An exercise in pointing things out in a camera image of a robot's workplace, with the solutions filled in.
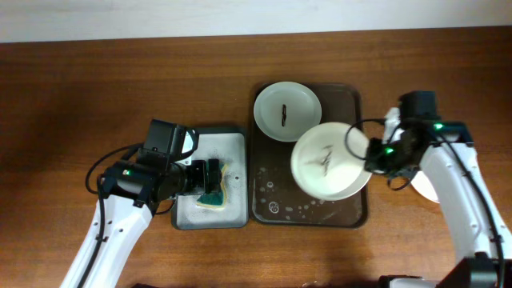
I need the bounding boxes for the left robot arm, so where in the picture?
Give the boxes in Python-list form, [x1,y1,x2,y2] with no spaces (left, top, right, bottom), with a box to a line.
[62,119,222,287]

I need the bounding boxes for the white plate front stain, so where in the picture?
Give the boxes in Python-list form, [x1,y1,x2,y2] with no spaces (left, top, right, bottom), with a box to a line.
[410,171,439,203]

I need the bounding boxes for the small black soapy tray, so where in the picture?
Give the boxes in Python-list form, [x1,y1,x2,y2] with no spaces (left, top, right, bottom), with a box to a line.
[171,126,249,230]

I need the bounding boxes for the white plate scribble stain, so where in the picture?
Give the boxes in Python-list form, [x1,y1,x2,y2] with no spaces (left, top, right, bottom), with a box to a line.
[290,122,371,201]

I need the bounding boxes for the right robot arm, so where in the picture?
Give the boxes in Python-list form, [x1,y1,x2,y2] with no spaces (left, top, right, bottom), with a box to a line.
[365,91,511,287]

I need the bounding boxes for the green yellow sponge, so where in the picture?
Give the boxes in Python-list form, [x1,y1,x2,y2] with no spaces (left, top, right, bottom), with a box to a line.
[197,163,227,209]

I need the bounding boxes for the pale grey plate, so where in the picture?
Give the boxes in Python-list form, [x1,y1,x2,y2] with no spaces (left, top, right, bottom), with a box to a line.
[253,82,322,142]

